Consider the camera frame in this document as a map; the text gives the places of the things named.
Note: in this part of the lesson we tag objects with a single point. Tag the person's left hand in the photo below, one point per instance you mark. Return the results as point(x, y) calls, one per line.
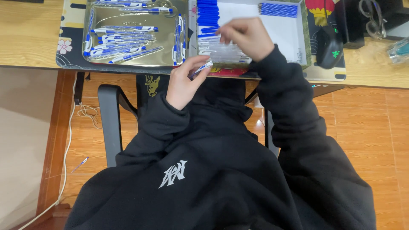
point(179, 86)

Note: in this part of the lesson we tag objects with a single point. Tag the person's right hand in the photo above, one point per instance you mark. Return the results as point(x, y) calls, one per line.
point(252, 36)

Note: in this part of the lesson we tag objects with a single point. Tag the person's right fingers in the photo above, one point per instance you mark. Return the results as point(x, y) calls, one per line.
point(230, 32)

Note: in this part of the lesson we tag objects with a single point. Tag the blue white ballpoint pen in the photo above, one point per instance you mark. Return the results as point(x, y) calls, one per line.
point(204, 67)

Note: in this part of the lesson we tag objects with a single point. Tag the white cardboard box green rim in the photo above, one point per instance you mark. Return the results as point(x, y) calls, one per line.
point(242, 11)

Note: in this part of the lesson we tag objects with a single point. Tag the pile of clear pen barrels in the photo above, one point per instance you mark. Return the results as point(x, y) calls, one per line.
point(217, 52)

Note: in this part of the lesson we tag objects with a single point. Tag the row of blue pen caps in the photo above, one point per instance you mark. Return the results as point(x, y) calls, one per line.
point(207, 14)

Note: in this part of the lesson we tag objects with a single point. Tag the bundle of blue pen refills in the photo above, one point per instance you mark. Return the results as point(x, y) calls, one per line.
point(278, 9)

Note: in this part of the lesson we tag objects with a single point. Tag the gold metal tray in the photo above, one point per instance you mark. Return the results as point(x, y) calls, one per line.
point(166, 38)

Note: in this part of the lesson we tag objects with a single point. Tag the heap of small metal springs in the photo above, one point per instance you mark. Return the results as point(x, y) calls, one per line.
point(299, 57)

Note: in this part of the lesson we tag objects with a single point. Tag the black computer mouse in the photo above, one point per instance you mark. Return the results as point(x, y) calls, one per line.
point(329, 48)

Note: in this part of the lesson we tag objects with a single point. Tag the pile of assembled blue pens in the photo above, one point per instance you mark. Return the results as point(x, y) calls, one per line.
point(121, 35)

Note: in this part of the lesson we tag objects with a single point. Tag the black box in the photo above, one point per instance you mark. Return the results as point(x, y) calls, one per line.
point(351, 25)

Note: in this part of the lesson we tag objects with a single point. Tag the clear safety glasses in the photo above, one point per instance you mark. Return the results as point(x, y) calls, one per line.
point(374, 22)

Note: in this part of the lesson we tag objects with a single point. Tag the person's black hoodie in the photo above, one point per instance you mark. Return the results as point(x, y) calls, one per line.
point(207, 179)

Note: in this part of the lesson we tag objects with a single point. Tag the black chair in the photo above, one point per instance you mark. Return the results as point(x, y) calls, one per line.
point(110, 127)

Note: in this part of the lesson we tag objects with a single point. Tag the patterned desk mat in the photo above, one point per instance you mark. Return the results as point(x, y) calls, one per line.
point(72, 41)

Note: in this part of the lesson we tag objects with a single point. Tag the black monitor base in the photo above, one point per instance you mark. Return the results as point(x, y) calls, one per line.
point(397, 11)

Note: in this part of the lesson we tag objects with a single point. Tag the clear plastic container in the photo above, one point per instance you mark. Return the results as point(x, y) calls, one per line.
point(399, 51)

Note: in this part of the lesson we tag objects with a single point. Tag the blue clear pen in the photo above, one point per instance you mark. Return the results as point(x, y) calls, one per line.
point(80, 164)

